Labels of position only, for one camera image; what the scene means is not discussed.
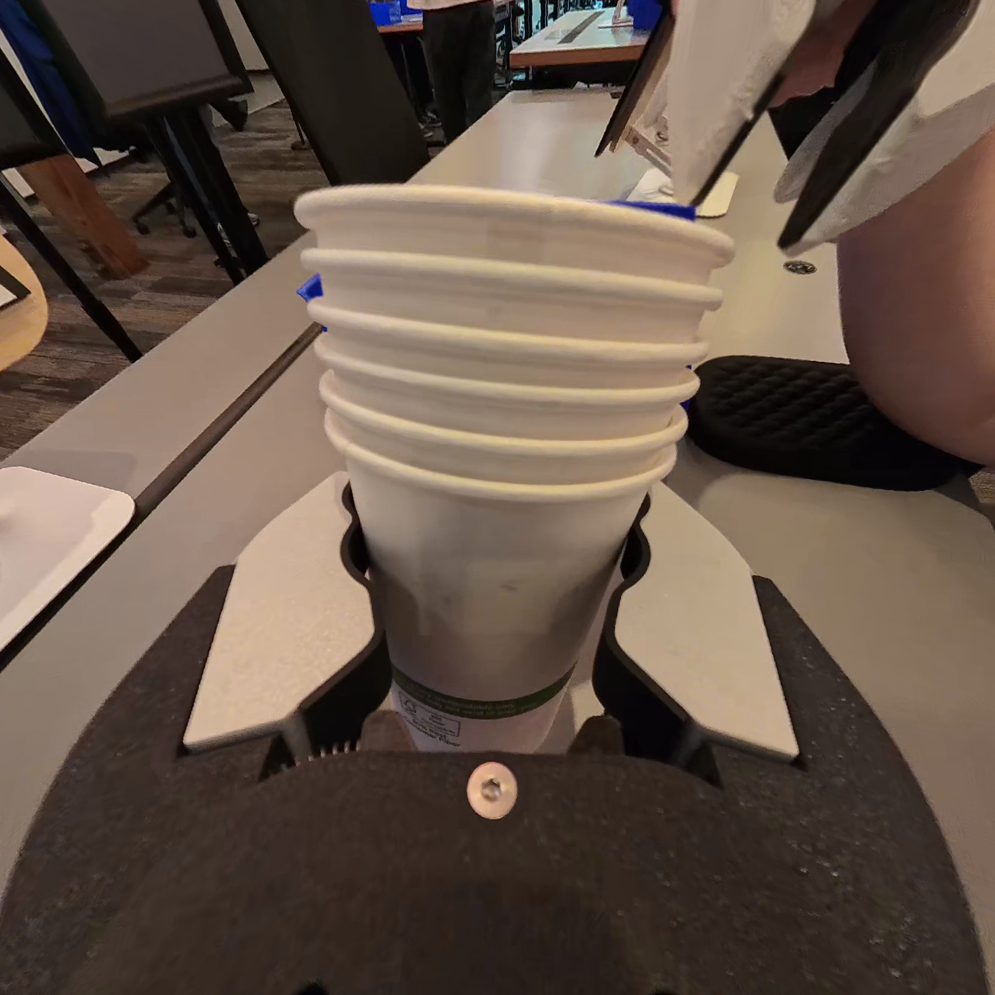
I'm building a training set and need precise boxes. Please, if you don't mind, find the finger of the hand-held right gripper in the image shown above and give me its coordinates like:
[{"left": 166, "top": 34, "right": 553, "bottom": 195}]
[
  {"left": 773, "top": 0, "right": 984, "bottom": 258},
  {"left": 653, "top": 0, "right": 836, "bottom": 207}
]

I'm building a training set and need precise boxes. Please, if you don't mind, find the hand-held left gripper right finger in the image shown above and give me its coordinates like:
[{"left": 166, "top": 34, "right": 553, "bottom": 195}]
[{"left": 592, "top": 480, "right": 802, "bottom": 766}]

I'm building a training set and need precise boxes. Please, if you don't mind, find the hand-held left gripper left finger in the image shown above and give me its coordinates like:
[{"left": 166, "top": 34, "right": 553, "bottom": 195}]
[{"left": 182, "top": 470, "right": 390, "bottom": 766}]

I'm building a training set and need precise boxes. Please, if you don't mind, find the person's right forearm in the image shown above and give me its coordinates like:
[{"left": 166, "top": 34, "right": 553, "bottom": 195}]
[{"left": 838, "top": 140, "right": 995, "bottom": 467}]

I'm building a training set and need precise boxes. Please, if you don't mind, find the person's right hand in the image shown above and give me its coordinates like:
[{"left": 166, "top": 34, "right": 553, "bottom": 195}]
[{"left": 781, "top": 16, "right": 875, "bottom": 106}]

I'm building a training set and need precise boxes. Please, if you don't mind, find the white metal stand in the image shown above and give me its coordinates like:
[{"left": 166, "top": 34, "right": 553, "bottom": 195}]
[{"left": 626, "top": 117, "right": 740, "bottom": 219}]

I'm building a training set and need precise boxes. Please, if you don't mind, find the wooden table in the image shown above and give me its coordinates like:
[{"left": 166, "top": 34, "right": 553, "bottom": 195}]
[{"left": 509, "top": 9, "right": 662, "bottom": 71}]

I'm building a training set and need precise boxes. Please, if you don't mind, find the wooden furniture leg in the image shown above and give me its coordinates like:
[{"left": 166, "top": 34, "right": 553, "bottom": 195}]
[{"left": 16, "top": 151, "right": 150, "bottom": 281}]

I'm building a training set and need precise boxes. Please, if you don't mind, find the dark display board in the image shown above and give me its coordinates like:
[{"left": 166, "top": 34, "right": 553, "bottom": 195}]
[{"left": 35, "top": 0, "right": 258, "bottom": 118}]

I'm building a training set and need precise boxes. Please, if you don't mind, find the white square base plate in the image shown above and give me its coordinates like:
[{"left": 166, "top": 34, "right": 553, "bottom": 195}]
[{"left": 0, "top": 466, "right": 137, "bottom": 650}]

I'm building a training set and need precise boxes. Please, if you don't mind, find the black metal furniture frame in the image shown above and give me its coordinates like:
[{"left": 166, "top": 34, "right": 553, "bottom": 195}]
[{"left": 0, "top": 175, "right": 145, "bottom": 362}]

